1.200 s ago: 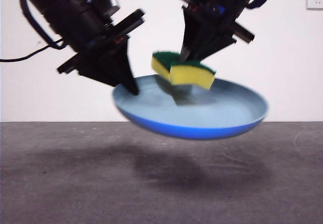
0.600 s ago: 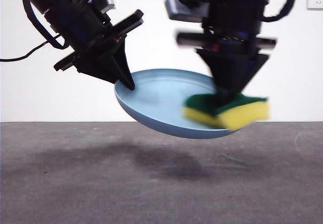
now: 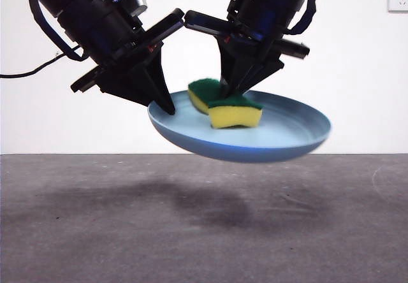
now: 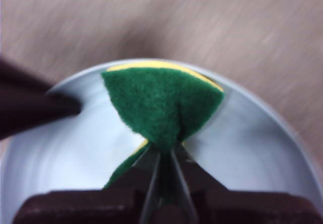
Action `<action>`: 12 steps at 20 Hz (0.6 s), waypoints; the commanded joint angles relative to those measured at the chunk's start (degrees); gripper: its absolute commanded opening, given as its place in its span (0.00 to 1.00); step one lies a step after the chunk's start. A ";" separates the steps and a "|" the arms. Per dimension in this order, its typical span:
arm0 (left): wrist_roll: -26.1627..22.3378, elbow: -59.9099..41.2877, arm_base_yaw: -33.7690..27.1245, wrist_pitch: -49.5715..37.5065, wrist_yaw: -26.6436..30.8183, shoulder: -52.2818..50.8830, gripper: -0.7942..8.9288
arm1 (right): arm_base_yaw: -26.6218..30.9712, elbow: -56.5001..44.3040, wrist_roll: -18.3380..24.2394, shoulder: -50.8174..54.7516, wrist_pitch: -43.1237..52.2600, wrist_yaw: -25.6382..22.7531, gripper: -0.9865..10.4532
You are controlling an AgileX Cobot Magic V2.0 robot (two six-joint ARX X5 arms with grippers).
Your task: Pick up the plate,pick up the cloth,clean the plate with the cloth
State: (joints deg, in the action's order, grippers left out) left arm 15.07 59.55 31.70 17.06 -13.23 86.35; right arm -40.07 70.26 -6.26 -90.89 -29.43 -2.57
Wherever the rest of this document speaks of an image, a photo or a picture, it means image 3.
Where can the blue round plate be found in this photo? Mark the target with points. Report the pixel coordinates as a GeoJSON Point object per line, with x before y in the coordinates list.
{"type": "Point", "coordinates": [280, 127]}

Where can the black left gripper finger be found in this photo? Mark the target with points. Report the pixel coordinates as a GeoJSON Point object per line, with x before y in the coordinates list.
{"type": "Point", "coordinates": [159, 79]}
{"type": "Point", "coordinates": [137, 88]}

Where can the yellow sponge with green scourer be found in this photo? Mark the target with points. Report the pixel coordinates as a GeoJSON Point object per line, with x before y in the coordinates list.
{"type": "Point", "coordinates": [236, 117]}

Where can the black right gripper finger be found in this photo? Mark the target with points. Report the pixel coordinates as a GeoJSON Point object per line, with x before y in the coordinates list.
{"type": "Point", "coordinates": [252, 69]}
{"type": "Point", "coordinates": [228, 63]}

